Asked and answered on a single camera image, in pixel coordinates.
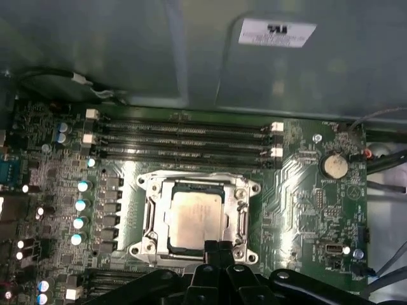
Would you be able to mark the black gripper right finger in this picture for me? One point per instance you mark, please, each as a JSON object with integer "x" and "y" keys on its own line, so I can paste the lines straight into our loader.
{"x": 248, "y": 289}

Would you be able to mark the silver coin battery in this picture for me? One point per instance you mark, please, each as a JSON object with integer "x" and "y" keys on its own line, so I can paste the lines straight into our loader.
{"x": 335, "y": 166}

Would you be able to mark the green motherboard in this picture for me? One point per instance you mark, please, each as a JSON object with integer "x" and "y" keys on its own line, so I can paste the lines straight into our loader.
{"x": 286, "y": 203}

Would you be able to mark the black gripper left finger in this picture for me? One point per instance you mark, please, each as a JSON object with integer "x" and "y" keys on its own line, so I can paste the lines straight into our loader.
{"x": 203, "y": 286}

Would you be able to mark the white printed label sticker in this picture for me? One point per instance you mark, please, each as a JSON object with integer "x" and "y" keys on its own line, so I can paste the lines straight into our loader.
{"x": 276, "y": 33}

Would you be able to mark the silver green CPU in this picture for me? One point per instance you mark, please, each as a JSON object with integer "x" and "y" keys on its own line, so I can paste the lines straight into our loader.
{"x": 194, "y": 216}

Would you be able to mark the metal socket cover frame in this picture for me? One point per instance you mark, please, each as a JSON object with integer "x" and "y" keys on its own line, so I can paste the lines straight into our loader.
{"x": 163, "y": 222}

